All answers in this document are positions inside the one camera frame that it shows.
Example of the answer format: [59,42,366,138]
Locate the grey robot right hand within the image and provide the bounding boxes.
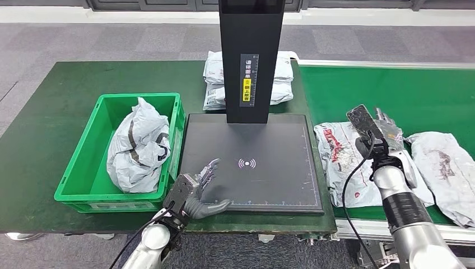
[354,108,405,159]

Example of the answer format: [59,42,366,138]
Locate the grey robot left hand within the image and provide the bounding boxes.
[183,158,231,220]

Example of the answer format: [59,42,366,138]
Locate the large grey parcel red print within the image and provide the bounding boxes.
[313,120,435,208]

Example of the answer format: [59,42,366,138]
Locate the grey parcel black print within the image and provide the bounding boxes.
[106,97,172,194]

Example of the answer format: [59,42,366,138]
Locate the green conveyor belt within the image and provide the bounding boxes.
[299,66,475,225]

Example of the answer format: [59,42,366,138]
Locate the grey parcel faded print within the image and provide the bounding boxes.
[404,132,475,228]

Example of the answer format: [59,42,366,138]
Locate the flat grey stacked parcel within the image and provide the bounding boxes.
[203,50,295,85]
[203,81,295,112]

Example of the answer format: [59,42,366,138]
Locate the green plastic crate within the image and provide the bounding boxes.
[54,92,187,214]

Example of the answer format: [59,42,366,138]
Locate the black scanner column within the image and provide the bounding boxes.
[218,0,286,124]

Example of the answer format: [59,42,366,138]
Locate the dark cabinet doors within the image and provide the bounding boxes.
[86,0,426,12]

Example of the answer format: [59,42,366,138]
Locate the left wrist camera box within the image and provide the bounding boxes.
[162,173,199,220]

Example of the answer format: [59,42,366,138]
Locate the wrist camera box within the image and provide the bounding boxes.
[162,173,199,220]
[346,104,385,143]

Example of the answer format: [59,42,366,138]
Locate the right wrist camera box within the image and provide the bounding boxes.
[346,104,385,143]

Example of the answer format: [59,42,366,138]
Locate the black scanner base plate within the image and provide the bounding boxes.
[179,114,325,216]

